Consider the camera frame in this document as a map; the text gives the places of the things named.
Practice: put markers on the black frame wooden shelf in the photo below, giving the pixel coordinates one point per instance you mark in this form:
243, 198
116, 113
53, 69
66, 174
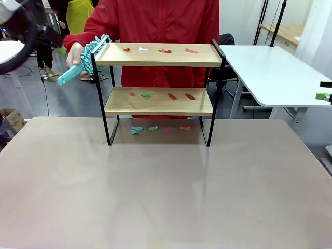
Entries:
155, 61

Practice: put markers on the wooden background table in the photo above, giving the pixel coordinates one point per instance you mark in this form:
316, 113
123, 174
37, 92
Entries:
288, 32

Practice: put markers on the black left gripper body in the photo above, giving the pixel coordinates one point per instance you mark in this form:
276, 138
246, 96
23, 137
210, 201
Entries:
50, 36

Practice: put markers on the black pole stand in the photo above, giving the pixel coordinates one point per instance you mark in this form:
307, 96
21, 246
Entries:
277, 24

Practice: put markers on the black office chair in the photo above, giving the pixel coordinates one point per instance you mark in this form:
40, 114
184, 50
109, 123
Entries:
227, 39

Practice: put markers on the large red paper scrap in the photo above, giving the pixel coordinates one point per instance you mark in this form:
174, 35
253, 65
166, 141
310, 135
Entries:
165, 51

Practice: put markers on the black tripod stand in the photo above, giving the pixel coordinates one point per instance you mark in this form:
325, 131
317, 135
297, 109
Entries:
260, 26

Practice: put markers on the pinkish red paper scrap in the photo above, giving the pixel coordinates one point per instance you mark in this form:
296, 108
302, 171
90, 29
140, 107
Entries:
192, 51

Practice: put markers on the white paper scrap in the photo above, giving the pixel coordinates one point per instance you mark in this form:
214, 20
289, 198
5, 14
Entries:
142, 49

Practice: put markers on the person in red jacket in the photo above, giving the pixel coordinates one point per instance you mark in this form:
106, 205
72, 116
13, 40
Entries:
155, 20

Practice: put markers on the person in grey top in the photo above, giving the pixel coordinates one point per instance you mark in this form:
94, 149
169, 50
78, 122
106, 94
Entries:
44, 62

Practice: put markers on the pink paper scrap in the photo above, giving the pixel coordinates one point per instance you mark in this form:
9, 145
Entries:
168, 130

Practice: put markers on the person in yellow apron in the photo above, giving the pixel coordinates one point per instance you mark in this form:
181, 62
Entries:
77, 15

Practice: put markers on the small dark red paper scrap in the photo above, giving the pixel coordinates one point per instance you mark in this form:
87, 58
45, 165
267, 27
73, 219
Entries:
126, 49

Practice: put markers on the cardboard box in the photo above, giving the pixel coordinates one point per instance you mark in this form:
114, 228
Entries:
14, 118

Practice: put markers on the person right forearm red sleeve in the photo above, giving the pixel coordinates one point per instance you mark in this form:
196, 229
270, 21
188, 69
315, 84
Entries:
77, 37

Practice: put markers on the person right hand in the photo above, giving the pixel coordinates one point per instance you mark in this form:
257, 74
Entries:
74, 54

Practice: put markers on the blue paper scrap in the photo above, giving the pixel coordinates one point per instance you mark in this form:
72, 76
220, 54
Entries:
137, 127

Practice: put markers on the large white side table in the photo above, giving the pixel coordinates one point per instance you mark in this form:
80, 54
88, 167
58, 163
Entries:
272, 72

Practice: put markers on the dark green paper scrap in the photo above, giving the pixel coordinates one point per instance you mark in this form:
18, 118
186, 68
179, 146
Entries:
146, 95

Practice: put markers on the white desk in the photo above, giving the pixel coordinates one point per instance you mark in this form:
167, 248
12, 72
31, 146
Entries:
10, 52

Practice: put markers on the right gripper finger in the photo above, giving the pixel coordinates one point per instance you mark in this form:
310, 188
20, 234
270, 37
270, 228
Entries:
326, 84
321, 96

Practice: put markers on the salmon paper scrap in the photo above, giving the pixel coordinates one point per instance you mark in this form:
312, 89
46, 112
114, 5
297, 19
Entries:
184, 127

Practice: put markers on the teal chenille duster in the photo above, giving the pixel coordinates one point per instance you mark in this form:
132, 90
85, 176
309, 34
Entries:
86, 55

